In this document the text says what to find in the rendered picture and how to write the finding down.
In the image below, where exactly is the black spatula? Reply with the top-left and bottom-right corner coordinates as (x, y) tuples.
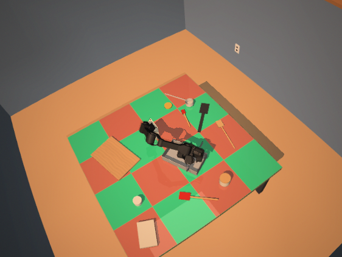
(198, 103), (210, 132)

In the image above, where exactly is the orange flat disc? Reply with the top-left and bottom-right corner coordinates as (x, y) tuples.
(164, 102), (172, 109)

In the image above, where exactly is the grey cylinder with orange lid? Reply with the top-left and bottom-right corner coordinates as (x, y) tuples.
(219, 173), (231, 187)

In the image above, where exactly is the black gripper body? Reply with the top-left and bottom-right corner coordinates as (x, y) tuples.
(177, 151), (203, 162)

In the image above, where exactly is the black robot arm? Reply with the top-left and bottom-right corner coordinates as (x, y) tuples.
(139, 121), (204, 164)

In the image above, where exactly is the red spatula with orange handle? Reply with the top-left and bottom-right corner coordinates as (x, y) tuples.
(179, 191), (218, 200)

